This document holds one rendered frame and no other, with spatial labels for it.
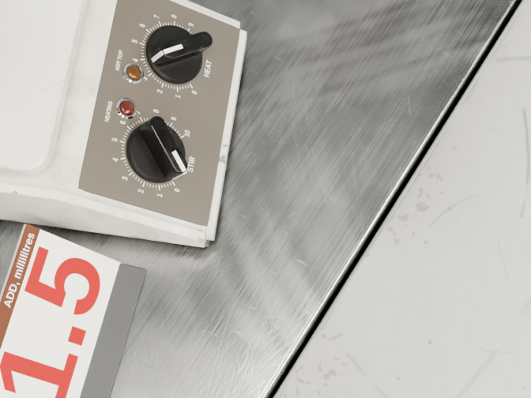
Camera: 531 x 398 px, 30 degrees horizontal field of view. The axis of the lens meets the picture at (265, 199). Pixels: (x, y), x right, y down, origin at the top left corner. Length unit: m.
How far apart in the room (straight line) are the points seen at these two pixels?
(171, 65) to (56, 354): 0.16
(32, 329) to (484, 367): 0.24
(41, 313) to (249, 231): 0.12
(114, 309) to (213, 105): 0.12
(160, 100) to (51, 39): 0.07
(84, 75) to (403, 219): 0.19
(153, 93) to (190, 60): 0.03
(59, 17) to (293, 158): 0.15
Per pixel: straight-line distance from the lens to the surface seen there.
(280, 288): 0.54
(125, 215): 0.50
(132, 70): 0.52
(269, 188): 0.55
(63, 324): 0.53
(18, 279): 0.51
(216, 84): 0.54
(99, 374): 0.53
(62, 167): 0.49
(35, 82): 0.49
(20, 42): 0.50
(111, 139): 0.51
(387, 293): 0.54
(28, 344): 0.52
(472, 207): 0.56
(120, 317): 0.54
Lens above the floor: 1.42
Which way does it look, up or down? 72 degrees down
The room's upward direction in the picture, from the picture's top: 2 degrees clockwise
